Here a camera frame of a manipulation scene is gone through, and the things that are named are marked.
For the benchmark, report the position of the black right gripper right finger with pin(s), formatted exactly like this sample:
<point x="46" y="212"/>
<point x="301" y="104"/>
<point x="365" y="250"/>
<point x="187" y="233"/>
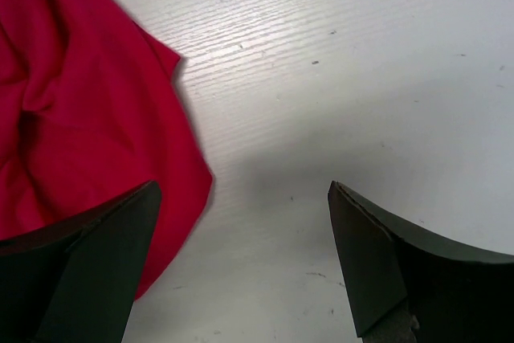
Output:
<point x="408" y="284"/>

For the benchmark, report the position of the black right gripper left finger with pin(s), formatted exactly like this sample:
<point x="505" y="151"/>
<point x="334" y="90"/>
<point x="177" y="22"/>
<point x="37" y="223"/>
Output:
<point x="75" y="280"/>

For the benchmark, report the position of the red t shirt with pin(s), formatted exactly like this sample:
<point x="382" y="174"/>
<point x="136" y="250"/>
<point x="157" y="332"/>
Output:
<point x="88" y="111"/>

